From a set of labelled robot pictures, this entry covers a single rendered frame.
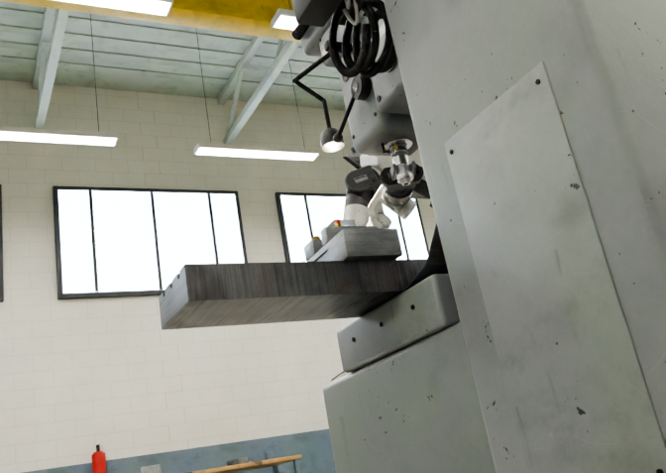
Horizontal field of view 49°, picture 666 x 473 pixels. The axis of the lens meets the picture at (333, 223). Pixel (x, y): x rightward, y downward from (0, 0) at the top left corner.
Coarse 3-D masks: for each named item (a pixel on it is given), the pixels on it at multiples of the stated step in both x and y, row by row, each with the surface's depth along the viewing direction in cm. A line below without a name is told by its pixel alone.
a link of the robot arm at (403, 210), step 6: (384, 198) 219; (384, 204) 225; (390, 204) 218; (396, 204) 217; (402, 204) 218; (408, 204) 221; (414, 204) 222; (396, 210) 222; (402, 210) 222; (408, 210) 221; (402, 216) 223
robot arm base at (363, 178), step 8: (360, 168) 256; (368, 168) 255; (352, 176) 254; (360, 176) 253; (368, 176) 253; (376, 176) 253; (352, 184) 252; (360, 184) 251; (368, 184) 251; (376, 184) 251; (360, 192) 251
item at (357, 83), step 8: (352, 80) 203; (360, 80) 199; (368, 80) 199; (352, 88) 203; (360, 88) 199; (368, 88) 199; (352, 96) 203; (360, 96) 200; (368, 96) 200; (352, 104) 204; (344, 120) 207; (336, 136) 210
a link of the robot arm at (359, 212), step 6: (354, 204) 249; (360, 204) 249; (348, 210) 249; (354, 210) 248; (360, 210) 248; (366, 210) 249; (348, 216) 247; (354, 216) 246; (360, 216) 247; (366, 216) 248; (360, 222) 246; (366, 222) 247
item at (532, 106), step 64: (384, 0) 170; (448, 0) 147; (512, 0) 131; (576, 0) 118; (640, 0) 126; (448, 64) 147; (512, 64) 130; (576, 64) 117; (640, 64) 118; (448, 128) 147; (512, 128) 130; (576, 128) 117; (640, 128) 111; (448, 192) 147; (512, 192) 130; (576, 192) 117; (640, 192) 107; (448, 256) 147; (512, 256) 130; (576, 256) 116; (640, 256) 106; (512, 320) 130; (576, 320) 116; (640, 320) 106; (512, 384) 129; (576, 384) 116; (640, 384) 106; (512, 448) 130; (576, 448) 116; (640, 448) 105
